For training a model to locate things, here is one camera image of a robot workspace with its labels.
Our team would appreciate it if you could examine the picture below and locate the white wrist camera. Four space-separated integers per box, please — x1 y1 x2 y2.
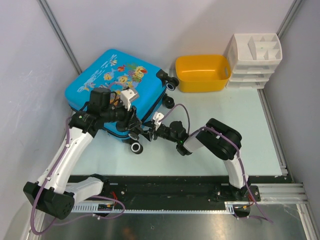
151 111 165 131
120 88 139 111

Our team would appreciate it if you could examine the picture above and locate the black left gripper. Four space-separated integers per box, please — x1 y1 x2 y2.
101 97 142 130

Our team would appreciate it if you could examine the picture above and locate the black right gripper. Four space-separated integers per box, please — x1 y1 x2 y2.
138 120 179 144

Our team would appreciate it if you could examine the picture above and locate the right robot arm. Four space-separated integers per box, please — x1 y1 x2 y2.
143 118 256 202

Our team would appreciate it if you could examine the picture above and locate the white plastic drawer organizer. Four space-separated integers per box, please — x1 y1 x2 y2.
226 33 283 89

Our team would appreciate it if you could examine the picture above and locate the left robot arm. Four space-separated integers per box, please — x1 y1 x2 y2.
23 88 139 220

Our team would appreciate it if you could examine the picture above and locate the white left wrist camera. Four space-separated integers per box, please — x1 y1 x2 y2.
120 88 139 111

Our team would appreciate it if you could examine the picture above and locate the aluminium frame rail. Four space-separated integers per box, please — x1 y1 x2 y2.
256 183 308 205

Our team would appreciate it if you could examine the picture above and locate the blue fish-print kids suitcase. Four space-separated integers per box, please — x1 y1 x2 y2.
63 48 180 156

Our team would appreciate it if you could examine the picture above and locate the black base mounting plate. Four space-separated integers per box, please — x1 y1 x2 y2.
67 174 293 211

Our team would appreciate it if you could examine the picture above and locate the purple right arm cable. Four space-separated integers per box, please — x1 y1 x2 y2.
159 103 273 223

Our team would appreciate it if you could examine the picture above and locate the yellow plastic basket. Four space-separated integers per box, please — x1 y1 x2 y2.
175 54 232 93

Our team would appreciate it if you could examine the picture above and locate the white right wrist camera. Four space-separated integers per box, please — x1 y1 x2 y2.
151 111 165 131

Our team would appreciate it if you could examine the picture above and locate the grey slotted cable duct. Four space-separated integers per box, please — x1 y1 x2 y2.
71 201 249 215

